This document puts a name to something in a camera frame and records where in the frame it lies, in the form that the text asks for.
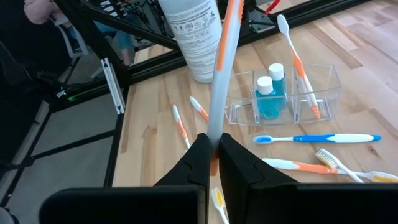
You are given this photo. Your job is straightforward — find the red clip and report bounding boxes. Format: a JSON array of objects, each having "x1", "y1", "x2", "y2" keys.
[{"x1": 264, "y1": 0, "x2": 282, "y2": 15}]

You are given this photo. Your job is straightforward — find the white cylindrical wipes canister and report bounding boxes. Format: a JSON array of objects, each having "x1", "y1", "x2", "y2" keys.
[{"x1": 157, "y1": 0, "x2": 223, "y2": 84}]

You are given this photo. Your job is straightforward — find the small blue mouthwash bottle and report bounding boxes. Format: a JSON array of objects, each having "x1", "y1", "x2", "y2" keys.
[
  {"x1": 254, "y1": 75, "x2": 282, "y2": 121},
  {"x1": 267, "y1": 62, "x2": 289, "y2": 110}
]

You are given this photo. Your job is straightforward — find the black aluminium table frame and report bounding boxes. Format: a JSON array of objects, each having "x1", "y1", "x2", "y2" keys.
[{"x1": 0, "y1": 0, "x2": 373, "y2": 208}]

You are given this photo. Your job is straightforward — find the blue and white toothbrush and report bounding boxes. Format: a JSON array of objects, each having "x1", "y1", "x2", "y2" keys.
[{"x1": 252, "y1": 133, "x2": 382, "y2": 145}]

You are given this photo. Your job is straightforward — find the silver metal bracket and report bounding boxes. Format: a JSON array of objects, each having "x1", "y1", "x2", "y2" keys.
[{"x1": 99, "y1": 57, "x2": 126, "y2": 115}]

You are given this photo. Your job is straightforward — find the orange and white toothbrush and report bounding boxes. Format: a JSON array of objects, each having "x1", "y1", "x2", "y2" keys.
[
  {"x1": 188, "y1": 95, "x2": 210, "y2": 123},
  {"x1": 205, "y1": 0, "x2": 246, "y2": 177},
  {"x1": 261, "y1": 157, "x2": 398, "y2": 184},
  {"x1": 211, "y1": 187, "x2": 230, "y2": 224},
  {"x1": 172, "y1": 103, "x2": 191, "y2": 151},
  {"x1": 315, "y1": 148, "x2": 364, "y2": 184},
  {"x1": 275, "y1": 14, "x2": 322, "y2": 121}
]

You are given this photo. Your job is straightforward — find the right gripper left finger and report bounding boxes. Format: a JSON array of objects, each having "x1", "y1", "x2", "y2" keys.
[{"x1": 39, "y1": 133, "x2": 214, "y2": 224}]

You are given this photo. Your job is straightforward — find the person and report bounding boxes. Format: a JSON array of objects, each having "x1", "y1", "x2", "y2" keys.
[{"x1": 23, "y1": 0, "x2": 140, "y2": 67}]

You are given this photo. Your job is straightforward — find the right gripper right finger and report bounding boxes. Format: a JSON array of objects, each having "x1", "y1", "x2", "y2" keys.
[{"x1": 218, "y1": 133, "x2": 398, "y2": 224}]

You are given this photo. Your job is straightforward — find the clear acrylic organizer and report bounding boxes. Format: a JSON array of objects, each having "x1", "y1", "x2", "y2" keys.
[{"x1": 224, "y1": 63, "x2": 343, "y2": 126}]

